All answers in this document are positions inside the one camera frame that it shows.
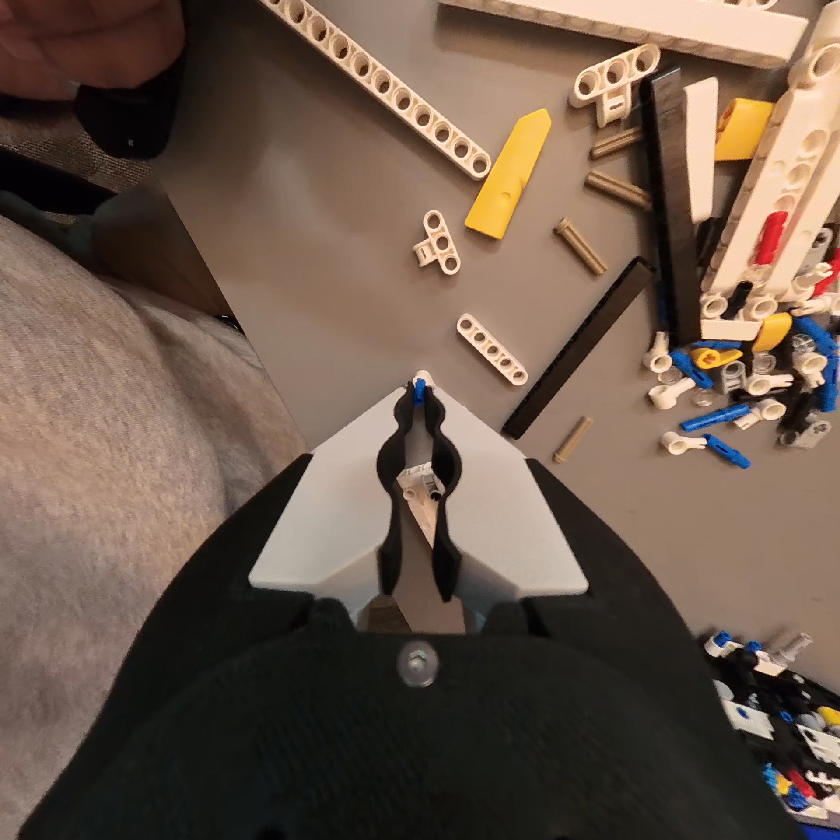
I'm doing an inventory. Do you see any white lego frame, red pin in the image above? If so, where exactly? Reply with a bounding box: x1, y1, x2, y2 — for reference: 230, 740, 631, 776
697, 0, 840, 342

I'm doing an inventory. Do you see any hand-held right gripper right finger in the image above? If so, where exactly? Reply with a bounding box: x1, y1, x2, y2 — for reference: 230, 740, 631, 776
424, 386, 589, 634

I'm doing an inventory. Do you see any short tan lego pin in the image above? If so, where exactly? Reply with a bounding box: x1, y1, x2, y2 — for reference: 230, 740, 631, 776
553, 415, 595, 464

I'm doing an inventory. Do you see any white five-hole lego beam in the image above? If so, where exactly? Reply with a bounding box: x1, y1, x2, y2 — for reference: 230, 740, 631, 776
457, 313, 530, 387

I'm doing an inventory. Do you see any grey lego connector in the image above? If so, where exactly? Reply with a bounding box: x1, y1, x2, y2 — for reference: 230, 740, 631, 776
777, 412, 834, 451

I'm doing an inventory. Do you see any small yellow lego block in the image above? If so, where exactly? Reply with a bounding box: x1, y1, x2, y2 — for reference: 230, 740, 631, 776
714, 97, 777, 162

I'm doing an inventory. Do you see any smooth black lego beam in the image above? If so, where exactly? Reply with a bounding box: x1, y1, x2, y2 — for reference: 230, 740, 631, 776
500, 256, 658, 442

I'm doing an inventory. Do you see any white flat lego panel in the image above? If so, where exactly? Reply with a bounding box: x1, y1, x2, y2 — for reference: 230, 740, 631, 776
682, 77, 721, 225

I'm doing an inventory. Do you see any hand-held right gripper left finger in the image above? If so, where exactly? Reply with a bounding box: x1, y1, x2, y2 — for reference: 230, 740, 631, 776
248, 387, 416, 627

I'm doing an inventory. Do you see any black toothed lego beam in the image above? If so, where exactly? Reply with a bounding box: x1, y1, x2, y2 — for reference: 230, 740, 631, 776
638, 64, 704, 345

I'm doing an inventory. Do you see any white lego panel assembly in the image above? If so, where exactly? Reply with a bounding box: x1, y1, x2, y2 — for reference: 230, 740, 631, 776
395, 461, 448, 551

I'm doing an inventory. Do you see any large white T-shaped lego piece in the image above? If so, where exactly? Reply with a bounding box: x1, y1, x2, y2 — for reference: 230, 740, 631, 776
568, 43, 662, 130

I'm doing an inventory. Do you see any small white T-shaped lego piece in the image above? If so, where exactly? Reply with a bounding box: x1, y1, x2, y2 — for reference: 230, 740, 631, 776
412, 209, 462, 276

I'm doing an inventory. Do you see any long thin white holed beam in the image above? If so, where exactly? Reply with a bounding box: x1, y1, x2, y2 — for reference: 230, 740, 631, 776
259, 0, 492, 181

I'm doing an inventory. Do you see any person's left hand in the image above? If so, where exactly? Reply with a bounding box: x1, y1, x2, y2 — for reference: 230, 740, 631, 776
0, 0, 186, 101

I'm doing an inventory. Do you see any yellow curved lego panel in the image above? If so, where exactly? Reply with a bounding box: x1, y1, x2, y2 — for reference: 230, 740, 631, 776
464, 108, 553, 241

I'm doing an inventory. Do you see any person's grey clothing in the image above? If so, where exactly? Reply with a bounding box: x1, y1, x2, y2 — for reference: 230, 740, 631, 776
0, 213, 312, 840

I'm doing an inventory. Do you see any lego helicopter model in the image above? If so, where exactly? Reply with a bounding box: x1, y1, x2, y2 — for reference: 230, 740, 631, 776
701, 629, 840, 826

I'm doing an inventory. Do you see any tan lego axle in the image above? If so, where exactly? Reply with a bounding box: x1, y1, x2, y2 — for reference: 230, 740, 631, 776
584, 170, 652, 212
589, 126, 645, 160
553, 218, 609, 277

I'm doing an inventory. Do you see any long thick white lego beam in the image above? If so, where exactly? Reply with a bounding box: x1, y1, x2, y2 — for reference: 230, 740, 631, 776
438, 0, 809, 70

